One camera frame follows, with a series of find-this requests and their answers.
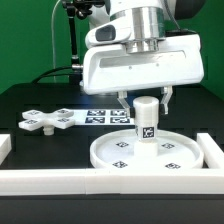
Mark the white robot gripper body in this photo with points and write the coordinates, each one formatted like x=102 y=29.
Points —
x=110 y=68

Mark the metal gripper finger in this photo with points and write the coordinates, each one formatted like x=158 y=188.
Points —
x=166 y=94
x=122 y=95

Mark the white round table top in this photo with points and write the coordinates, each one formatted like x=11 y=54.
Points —
x=123 y=150

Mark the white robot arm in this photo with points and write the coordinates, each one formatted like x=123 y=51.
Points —
x=129 y=48

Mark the white cross-shaped table base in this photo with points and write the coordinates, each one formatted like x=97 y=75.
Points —
x=34 y=119

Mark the white right fence bar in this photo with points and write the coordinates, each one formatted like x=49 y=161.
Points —
x=213 y=155

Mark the white fence bar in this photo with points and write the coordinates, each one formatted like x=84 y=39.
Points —
x=213 y=155
x=101 y=181
x=5 y=146

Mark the white front fence bar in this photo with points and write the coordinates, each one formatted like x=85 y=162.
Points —
x=101 y=181

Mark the white left fence bar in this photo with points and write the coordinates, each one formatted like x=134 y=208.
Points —
x=5 y=146

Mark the white marker base plate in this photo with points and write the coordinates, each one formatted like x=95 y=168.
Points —
x=101 y=117

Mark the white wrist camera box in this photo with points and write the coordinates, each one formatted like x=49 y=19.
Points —
x=107 y=34

